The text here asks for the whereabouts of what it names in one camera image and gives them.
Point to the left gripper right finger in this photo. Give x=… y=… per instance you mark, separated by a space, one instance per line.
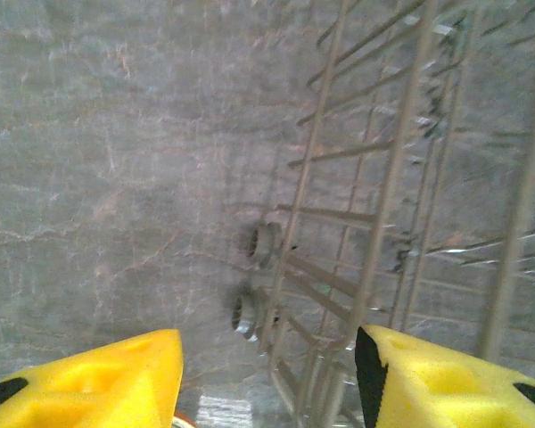
x=450 y=392

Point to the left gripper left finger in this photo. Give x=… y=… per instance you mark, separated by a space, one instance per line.
x=93 y=388

